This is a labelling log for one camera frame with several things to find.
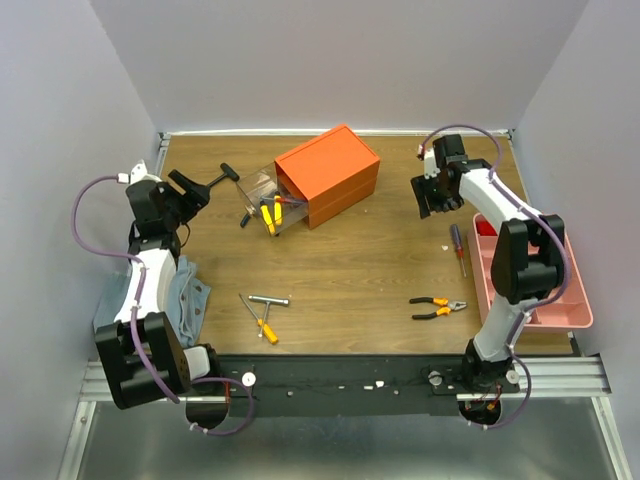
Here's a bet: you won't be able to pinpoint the grey handled screwdriver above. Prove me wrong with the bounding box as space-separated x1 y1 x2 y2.
449 224 467 278

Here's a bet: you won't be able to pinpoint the clear top drawer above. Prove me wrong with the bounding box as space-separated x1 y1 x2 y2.
236 164 308 236

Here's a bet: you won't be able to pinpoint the small yellow handled screwdriver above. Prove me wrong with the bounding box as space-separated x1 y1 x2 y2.
273 194 283 226

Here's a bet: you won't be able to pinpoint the red handled screwdriver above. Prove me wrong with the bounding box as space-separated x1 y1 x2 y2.
274 196 307 205

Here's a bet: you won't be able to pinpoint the orange drawer cabinet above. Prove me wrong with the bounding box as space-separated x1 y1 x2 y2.
275 124 380 229

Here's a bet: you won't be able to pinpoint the metal T-handle wrench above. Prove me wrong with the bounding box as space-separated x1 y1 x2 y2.
248 295 290 337

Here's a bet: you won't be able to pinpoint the orange handled screwdriver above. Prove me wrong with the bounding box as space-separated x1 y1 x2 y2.
239 294 279 345

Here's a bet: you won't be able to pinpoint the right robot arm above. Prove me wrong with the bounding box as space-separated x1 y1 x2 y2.
410 127 570 392

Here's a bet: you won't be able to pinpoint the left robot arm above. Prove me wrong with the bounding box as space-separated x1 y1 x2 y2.
94 163 222 409

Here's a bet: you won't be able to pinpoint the black rubber mallet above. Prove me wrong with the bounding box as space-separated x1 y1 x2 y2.
207 162 240 189

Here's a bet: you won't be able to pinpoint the red item top compartment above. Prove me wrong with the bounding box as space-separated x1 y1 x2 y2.
476 220 497 236

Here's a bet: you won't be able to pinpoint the blue cloth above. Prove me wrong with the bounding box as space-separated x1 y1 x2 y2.
92 255 211 348

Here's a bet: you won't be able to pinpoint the pink compartment tray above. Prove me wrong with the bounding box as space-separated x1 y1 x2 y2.
467 213 593 333

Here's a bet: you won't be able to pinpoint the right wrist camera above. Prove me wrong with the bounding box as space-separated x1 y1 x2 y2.
417 144 440 179

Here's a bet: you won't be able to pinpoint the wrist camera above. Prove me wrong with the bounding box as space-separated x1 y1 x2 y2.
417 144 440 179
116 160 161 185

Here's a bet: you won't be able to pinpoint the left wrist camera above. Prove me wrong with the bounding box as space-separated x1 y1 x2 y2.
116 160 161 185

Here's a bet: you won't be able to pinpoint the blue handled cutting pliers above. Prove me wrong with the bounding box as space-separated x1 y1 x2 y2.
240 213 252 229

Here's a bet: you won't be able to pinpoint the orange handled pliers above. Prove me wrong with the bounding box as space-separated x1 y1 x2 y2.
409 296 468 320

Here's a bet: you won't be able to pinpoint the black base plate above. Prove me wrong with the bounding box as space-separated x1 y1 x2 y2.
219 354 520 418

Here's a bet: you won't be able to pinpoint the aluminium rail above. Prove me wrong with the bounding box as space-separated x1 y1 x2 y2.
79 356 612 403

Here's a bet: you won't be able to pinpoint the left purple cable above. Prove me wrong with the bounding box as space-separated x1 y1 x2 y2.
72 174 256 437

